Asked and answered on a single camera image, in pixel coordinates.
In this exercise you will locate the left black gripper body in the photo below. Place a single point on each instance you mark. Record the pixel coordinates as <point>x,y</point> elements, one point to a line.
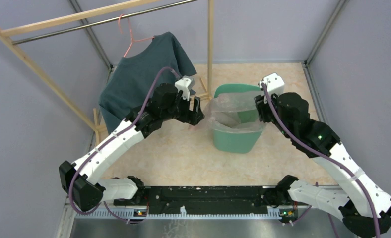
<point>182,113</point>

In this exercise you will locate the aluminium frame post left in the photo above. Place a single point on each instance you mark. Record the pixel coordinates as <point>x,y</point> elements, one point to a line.
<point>92,37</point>

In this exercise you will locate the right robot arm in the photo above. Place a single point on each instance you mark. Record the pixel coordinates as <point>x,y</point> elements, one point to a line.
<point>361,205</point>

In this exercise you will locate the white toothed cable rail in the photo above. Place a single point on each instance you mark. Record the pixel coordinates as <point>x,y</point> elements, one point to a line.
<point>141,214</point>

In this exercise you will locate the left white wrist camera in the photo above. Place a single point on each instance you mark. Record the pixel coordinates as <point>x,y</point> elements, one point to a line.
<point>185,84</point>

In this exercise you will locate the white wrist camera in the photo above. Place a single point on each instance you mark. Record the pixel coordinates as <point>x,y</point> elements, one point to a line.
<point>185,84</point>
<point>273,84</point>

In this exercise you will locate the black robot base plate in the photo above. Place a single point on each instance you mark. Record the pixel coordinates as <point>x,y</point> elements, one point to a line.
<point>212,200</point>

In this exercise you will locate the wooden clothes rack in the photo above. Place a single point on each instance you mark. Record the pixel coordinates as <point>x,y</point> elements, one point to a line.
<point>30,111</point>

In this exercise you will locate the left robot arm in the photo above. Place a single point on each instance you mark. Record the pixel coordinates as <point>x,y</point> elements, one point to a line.
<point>81,179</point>

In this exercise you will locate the metal hanging rod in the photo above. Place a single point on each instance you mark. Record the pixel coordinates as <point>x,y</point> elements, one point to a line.
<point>89,25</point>

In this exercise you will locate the dark teal t-shirt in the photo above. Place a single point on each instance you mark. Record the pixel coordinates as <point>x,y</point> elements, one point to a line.
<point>134,76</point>

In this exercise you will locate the aluminium frame post right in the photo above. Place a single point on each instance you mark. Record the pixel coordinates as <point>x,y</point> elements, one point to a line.
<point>341,4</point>

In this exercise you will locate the pink clothes hanger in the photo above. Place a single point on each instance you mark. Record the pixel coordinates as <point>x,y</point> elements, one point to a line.
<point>132,39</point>

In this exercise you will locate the green plastic trash bin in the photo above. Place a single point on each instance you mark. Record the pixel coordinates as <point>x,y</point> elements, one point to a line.
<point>235,143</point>

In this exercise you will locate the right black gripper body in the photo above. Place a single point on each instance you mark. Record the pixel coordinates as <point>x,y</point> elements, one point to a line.
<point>266,114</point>

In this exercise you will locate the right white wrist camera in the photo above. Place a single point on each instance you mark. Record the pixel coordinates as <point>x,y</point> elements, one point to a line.
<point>273,84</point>

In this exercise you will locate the pink plastic trash bag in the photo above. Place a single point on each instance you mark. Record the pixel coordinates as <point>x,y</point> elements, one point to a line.
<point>233,113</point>

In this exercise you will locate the aluminium frame post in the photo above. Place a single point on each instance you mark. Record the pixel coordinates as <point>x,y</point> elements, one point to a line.
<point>341,4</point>
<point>92,37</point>

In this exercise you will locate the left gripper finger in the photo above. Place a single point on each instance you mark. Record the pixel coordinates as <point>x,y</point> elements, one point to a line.
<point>196,105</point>
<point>196,118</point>

